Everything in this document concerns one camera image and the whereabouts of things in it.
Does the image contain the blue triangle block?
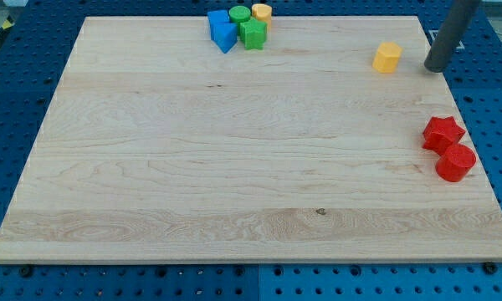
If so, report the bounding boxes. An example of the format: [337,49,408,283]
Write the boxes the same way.
[213,23,238,54]

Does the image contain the green cylinder block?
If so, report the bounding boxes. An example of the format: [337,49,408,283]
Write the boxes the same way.
[228,5,251,32]

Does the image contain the yellow cylinder block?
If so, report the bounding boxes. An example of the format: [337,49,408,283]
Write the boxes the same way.
[251,3,273,29]

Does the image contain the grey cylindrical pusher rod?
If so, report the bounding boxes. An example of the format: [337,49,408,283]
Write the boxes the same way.
[423,0,482,73]

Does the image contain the yellow hexagon block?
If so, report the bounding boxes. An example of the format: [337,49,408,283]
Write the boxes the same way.
[372,42,402,74]

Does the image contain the red star block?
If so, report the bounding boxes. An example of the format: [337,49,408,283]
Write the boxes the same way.
[423,116,466,156]

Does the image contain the blue cube block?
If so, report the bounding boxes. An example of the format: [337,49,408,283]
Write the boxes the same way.
[207,9,230,40]

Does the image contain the green star block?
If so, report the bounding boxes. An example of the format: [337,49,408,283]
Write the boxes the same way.
[239,18,268,50]

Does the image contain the red cylinder block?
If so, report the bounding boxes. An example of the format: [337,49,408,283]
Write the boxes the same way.
[435,144,477,182]

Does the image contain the light wooden board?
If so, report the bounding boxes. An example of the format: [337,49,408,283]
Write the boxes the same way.
[0,16,502,265]

